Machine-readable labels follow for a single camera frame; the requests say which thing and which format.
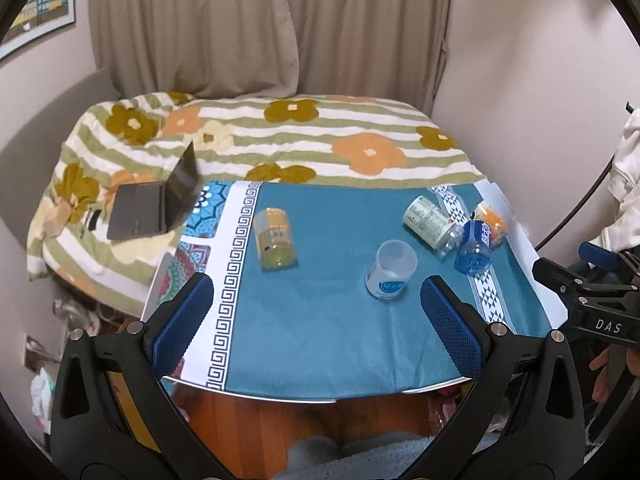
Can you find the person's right hand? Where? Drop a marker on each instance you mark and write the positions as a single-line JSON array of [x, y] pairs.
[[601, 375]]

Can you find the clear plastic cup blue label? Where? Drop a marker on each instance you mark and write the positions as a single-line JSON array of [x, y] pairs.
[[391, 272]]

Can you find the white labelled bottle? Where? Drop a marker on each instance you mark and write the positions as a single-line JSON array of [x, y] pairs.
[[431, 222]]

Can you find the orange labelled bottle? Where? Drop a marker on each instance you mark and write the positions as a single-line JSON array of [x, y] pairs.
[[495, 222]]

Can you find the yellow liquid bottle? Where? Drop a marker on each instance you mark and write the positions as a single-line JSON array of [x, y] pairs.
[[275, 240]]

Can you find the white board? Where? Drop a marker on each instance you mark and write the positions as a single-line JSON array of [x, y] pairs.
[[157, 287]]

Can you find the wall poster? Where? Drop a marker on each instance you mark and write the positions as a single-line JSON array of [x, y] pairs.
[[35, 15]]

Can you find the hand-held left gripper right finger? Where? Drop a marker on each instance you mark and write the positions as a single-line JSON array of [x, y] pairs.
[[450, 321]]

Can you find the mandala print cloth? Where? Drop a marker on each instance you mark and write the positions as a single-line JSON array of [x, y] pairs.
[[202, 220]]

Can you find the grey fleece trousers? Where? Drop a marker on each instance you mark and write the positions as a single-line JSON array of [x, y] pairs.
[[360, 460]]

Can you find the teal patterned tablecloth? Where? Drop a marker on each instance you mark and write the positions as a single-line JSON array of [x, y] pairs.
[[325, 320]]

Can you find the white garment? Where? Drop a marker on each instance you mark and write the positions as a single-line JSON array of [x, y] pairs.
[[627, 195]]

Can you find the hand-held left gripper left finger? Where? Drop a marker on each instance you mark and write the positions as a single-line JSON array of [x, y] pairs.
[[181, 321]]

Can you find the beige curtain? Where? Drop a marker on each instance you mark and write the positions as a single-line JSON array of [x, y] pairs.
[[370, 25], [200, 25]]

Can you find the blue labelled bottle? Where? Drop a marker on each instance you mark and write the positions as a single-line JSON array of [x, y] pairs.
[[474, 250]]

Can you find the grey laptop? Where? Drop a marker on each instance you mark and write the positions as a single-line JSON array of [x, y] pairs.
[[145, 210]]

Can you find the white plastic bag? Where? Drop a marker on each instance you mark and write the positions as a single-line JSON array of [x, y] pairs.
[[46, 395]]

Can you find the floral striped blanket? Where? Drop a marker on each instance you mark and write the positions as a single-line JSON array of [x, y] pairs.
[[310, 145]]

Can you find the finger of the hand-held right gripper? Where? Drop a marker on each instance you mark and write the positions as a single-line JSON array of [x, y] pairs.
[[555, 275], [600, 255]]

